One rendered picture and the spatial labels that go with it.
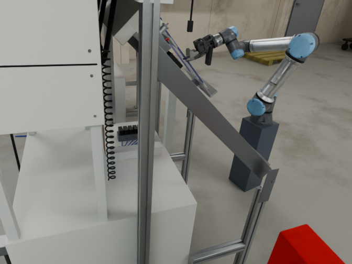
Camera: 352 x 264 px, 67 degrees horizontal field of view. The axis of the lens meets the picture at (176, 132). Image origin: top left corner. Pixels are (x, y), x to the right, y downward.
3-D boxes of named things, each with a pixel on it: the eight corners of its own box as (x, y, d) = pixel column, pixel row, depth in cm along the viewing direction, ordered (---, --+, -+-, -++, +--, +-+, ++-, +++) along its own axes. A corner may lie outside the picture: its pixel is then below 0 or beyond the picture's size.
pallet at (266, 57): (272, 50, 652) (273, 45, 646) (305, 61, 587) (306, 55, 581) (231, 54, 585) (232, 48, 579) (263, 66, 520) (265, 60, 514)
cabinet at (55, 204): (147, 197, 190) (150, 119, 159) (183, 293, 134) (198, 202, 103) (46, 216, 168) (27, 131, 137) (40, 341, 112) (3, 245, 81)
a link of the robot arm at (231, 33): (241, 35, 160) (234, 22, 160) (225, 43, 160) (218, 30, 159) (237, 39, 168) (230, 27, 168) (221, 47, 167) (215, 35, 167)
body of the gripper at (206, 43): (191, 42, 162) (208, 33, 163) (196, 54, 167) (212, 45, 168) (196, 44, 156) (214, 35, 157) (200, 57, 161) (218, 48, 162)
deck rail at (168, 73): (257, 176, 111) (268, 166, 110) (260, 179, 109) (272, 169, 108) (138, 58, 69) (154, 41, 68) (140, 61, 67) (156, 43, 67)
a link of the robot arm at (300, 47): (265, 114, 175) (324, 39, 140) (256, 121, 164) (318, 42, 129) (250, 102, 178) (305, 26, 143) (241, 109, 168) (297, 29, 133)
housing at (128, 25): (109, 27, 124) (130, 4, 122) (132, 55, 85) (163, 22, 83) (96, 13, 119) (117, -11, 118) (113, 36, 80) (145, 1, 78)
